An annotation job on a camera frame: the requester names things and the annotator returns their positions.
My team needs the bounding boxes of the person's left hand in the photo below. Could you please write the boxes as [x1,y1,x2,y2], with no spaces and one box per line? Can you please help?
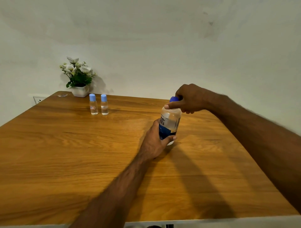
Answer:
[139,119,177,161]

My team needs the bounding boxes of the person's right hand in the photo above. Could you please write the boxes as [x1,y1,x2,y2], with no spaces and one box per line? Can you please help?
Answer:
[164,84,213,114]

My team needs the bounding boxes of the clear bottle with blue label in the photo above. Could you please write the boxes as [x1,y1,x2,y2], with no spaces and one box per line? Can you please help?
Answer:
[159,101,182,146]

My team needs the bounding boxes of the person's right forearm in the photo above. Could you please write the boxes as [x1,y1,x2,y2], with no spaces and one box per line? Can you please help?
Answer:
[209,90,301,214]

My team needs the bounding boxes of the person's left forearm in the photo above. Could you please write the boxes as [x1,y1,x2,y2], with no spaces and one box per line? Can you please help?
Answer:
[69,151,156,228]

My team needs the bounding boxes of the small clear bottle blue cap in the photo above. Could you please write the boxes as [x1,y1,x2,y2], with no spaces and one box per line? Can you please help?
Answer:
[101,94,109,116]

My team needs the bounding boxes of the small clear bottle red label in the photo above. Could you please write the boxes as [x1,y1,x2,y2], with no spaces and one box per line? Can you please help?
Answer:
[89,94,98,115]

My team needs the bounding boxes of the white flowers in white pot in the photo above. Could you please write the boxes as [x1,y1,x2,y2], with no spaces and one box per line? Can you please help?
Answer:
[59,57,96,98]

